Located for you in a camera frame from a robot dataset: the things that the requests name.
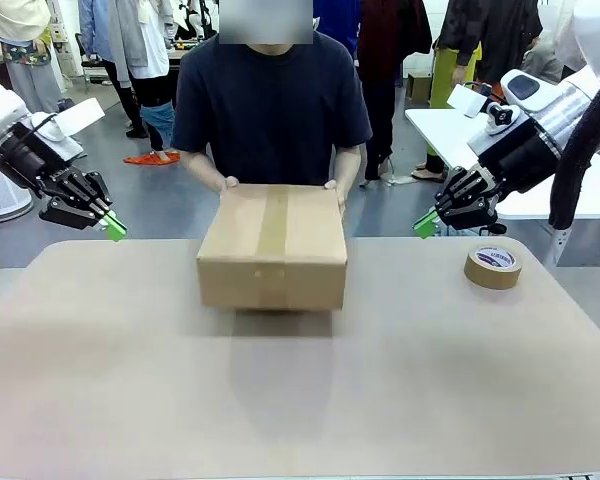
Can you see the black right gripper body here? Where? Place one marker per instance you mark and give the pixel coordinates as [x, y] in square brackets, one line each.
[520, 160]

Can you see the bystander with yellow apron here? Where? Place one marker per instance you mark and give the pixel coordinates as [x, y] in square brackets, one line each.
[460, 45]

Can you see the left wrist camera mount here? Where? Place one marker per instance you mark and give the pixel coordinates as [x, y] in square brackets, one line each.
[65, 125]

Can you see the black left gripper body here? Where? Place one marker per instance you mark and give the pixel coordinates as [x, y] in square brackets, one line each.
[30, 160]

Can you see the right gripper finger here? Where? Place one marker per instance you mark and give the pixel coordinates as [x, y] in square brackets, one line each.
[465, 215]
[465, 182]

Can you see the bystander in beige hoodie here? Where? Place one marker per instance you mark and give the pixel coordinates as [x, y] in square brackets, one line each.
[30, 60]

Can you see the person's right forearm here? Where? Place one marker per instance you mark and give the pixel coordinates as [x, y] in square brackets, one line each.
[202, 170]

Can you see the white side table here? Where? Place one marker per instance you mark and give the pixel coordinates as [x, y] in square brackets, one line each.
[440, 135]

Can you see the small background cardboard box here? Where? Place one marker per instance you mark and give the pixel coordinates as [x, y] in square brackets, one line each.
[419, 89]

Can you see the bystander in dark red top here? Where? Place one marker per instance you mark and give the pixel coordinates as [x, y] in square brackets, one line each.
[390, 50]

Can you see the person's left forearm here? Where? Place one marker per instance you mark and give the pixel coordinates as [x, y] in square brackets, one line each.
[349, 167]

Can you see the brown packing tape roll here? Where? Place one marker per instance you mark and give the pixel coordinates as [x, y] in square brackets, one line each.
[492, 272]

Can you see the person's right hand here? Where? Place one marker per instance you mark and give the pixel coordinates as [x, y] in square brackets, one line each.
[229, 185]

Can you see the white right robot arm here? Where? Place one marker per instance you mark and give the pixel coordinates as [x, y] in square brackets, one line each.
[555, 100]

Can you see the bystander in pale pink top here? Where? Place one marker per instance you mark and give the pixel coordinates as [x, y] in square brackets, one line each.
[567, 25]

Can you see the black mug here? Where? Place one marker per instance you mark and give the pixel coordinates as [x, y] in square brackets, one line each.
[494, 230]

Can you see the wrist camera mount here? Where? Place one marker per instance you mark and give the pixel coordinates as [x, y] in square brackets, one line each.
[65, 125]
[485, 107]

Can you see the bystander in blue top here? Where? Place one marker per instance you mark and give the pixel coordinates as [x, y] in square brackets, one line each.
[337, 25]

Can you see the person's left hand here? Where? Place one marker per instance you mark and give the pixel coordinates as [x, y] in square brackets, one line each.
[339, 197]

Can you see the orange cloth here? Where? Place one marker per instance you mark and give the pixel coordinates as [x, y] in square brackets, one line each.
[150, 160]

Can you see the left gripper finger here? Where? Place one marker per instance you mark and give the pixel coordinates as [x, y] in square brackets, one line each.
[70, 214]
[92, 192]

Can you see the brown cardboard box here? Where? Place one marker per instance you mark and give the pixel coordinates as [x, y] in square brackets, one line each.
[270, 250]

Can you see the person in dark t-shirt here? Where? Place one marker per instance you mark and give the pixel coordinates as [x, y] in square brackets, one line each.
[270, 110]

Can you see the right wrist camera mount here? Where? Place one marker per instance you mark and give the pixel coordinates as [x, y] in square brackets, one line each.
[485, 107]

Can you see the bystander in grey hoodie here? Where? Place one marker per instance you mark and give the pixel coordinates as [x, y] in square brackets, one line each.
[145, 50]

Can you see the seated bystander in grey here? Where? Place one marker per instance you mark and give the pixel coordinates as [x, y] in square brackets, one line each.
[540, 62]

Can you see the white air purifier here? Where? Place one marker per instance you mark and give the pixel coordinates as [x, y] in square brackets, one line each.
[0, 195]

